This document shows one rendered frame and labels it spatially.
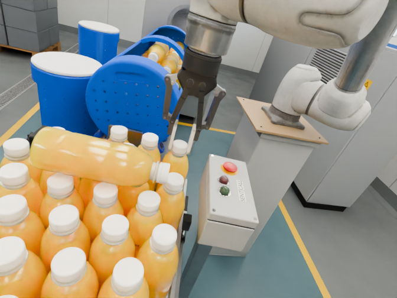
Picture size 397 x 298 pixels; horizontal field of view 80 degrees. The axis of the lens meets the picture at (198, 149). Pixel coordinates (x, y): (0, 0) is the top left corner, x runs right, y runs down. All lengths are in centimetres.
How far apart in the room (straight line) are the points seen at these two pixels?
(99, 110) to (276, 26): 58
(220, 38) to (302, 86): 77
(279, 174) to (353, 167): 121
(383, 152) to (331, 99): 146
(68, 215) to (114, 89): 44
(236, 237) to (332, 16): 40
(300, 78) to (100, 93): 83
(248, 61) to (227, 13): 586
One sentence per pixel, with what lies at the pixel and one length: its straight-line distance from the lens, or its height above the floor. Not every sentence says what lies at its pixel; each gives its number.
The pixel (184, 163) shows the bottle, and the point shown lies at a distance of 59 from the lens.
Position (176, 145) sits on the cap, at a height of 112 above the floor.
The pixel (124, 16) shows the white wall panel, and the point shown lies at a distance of 593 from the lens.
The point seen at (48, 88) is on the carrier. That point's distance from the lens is 117.
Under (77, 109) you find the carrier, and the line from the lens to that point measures 118.
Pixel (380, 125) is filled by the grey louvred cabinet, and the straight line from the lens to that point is 229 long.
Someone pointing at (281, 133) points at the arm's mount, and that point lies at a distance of 113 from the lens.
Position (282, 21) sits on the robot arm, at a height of 143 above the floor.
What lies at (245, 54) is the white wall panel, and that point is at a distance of 623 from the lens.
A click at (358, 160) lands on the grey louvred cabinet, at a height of 62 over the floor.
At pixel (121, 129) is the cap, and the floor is 112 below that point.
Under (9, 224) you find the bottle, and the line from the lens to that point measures 44.
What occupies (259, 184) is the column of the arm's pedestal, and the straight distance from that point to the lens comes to 133.
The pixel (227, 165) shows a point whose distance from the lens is 57.
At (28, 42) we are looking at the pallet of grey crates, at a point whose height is 25.
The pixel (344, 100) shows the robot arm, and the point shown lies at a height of 123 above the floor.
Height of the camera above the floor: 143
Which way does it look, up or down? 32 degrees down
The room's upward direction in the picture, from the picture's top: 17 degrees clockwise
